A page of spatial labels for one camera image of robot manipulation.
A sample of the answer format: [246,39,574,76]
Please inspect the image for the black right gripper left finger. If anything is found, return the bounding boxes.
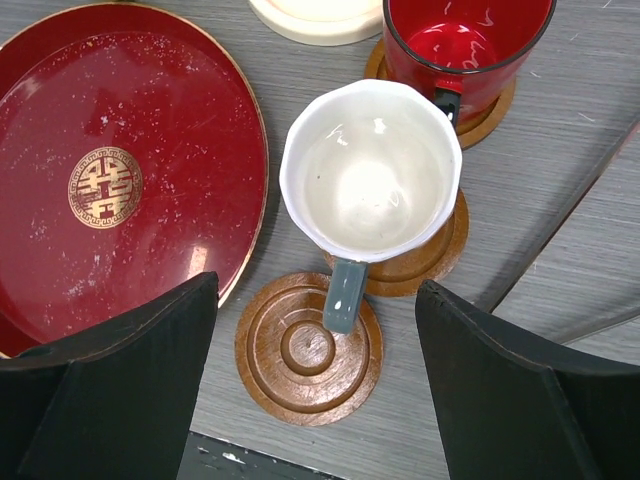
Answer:
[1,272,218,479]

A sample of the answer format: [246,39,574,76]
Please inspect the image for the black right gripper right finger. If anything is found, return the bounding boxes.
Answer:
[415,280,639,479]

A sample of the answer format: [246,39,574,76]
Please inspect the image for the metal serving tongs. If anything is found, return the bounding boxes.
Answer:
[476,113,639,313]

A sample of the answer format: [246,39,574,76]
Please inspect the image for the grey blue mug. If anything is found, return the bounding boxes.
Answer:
[279,79,462,334]

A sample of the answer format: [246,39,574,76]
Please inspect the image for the red mug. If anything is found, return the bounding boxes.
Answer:
[383,0,556,124]

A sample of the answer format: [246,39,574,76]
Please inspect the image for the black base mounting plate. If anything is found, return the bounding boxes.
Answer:
[177,431,343,480]

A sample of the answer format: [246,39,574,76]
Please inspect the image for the brown wooden coaster middle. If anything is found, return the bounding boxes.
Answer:
[323,189,471,299]

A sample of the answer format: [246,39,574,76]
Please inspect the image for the brown wooden coaster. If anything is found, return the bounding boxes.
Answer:
[235,272,384,426]
[323,189,471,299]
[363,39,517,150]

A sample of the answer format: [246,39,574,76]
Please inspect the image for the brown wooden coaster bottom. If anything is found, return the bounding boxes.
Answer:
[235,272,384,426]

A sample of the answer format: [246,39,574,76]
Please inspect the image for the red round lacquer tray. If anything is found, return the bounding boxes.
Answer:
[1,2,269,357]

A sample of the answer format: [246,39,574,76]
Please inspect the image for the brown wooden coaster top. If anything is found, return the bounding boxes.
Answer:
[363,39,517,150]

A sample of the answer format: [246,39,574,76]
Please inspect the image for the cream three-tier cake stand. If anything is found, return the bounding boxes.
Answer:
[249,0,382,46]

